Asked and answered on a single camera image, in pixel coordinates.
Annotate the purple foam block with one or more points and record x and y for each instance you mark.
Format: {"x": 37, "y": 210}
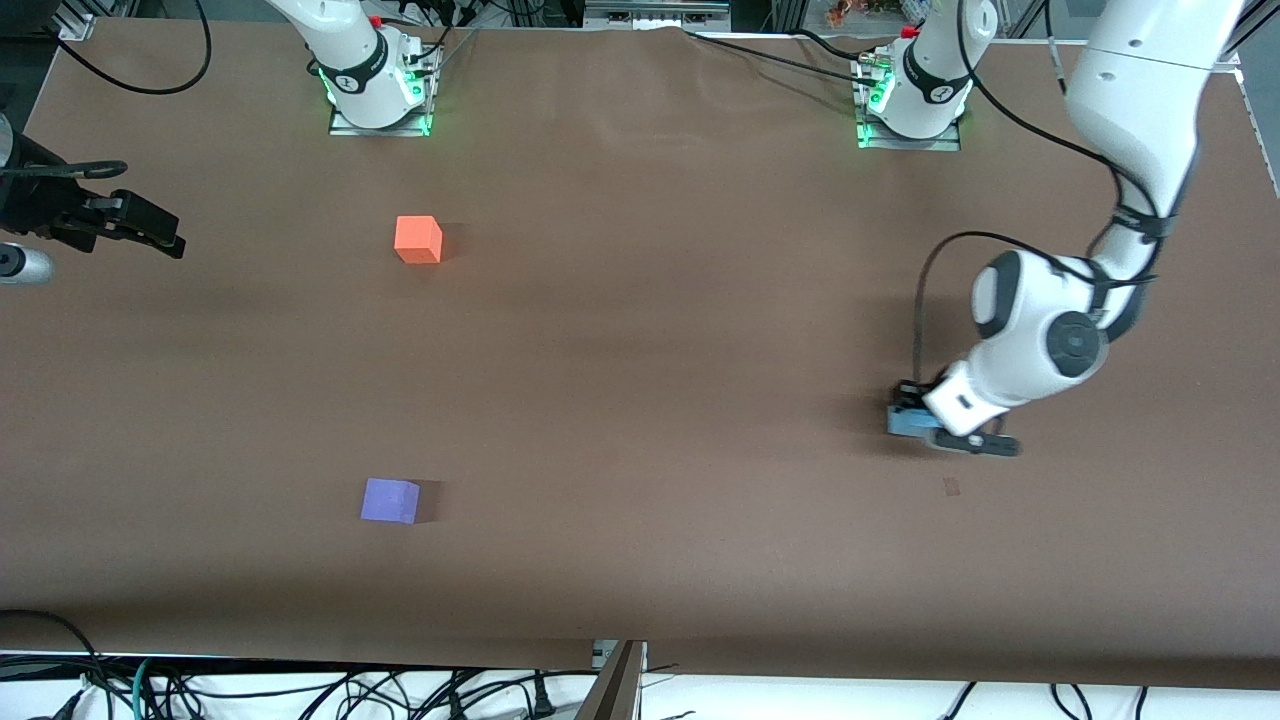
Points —
{"x": 390, "y": 500}

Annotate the aluminium profile bar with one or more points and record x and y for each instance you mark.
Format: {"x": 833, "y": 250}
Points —
{"x": 612, "y": 690}

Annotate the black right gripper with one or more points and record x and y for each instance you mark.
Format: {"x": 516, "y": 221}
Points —
{"x": 38, "y": 205}

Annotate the aluminium corner bracket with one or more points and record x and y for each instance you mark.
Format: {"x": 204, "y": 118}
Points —
{"x": 70, "y": 20}

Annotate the brown paper table cover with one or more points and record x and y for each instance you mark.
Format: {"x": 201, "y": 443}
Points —
{"x": 650, "y": 400}

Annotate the blue foam block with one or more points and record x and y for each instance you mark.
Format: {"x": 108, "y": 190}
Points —
{"x": 910, "y": 424}

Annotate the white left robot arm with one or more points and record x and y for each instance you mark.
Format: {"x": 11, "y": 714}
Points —
{"x": 1140, "y": 100}

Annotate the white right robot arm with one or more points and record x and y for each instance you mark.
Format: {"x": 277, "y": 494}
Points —
{"x": 350, "y": 50}

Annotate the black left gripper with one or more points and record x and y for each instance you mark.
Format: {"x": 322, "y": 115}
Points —
{"x": 912, "y": 396}

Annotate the grey device with ports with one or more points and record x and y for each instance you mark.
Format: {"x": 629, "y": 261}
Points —
{"x": 655, "y": 12}

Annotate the orange foam block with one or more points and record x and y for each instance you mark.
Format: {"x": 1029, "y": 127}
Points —
{"x": 417, "y": 238}

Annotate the small orange toy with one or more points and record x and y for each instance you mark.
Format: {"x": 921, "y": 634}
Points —
{"x": 843, "y": 12}

